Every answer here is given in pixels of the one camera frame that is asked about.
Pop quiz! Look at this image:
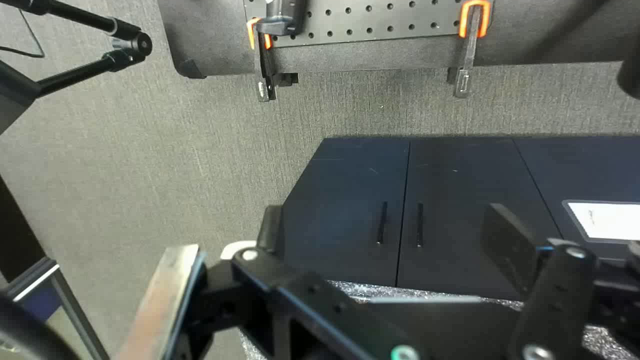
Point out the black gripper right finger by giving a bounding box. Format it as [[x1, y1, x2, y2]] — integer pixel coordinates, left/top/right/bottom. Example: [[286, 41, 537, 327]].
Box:
[[481, 202, 600, 360]]

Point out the orange and grey clamp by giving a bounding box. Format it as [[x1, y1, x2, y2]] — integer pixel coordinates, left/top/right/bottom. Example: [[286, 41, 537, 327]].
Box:
[[245, 0, 301, 103], [446, 0, 497, 99]]

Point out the black cabinet door handle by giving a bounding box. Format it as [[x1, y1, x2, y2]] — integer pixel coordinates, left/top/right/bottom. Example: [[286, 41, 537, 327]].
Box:
[[414, 202, 428, 250], [374, 199, 391, 248]]

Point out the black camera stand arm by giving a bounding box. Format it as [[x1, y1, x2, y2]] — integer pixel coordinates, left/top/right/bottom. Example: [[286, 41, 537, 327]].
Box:
[[0, 0, 155, 135]]

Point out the black cabinet with granite top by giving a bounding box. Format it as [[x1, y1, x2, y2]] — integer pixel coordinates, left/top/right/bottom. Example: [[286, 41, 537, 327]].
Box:
[[263, 133, 640, 360]]

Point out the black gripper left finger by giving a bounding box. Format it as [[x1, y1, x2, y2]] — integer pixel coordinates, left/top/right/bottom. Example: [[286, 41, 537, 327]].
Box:
[[229, 203, 427, 360]]

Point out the aluminium frame post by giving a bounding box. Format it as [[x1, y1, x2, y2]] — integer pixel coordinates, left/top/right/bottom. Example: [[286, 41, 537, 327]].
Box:
[[0, 255, 113, 360]]

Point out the white paper label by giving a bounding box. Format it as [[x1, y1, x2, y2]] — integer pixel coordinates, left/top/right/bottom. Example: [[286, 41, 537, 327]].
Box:
[[563, 196, 640, 243]]

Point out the grey metal bar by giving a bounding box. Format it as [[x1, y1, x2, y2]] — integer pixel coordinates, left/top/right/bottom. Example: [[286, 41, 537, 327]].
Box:
[[115, 242, 208, 360]]

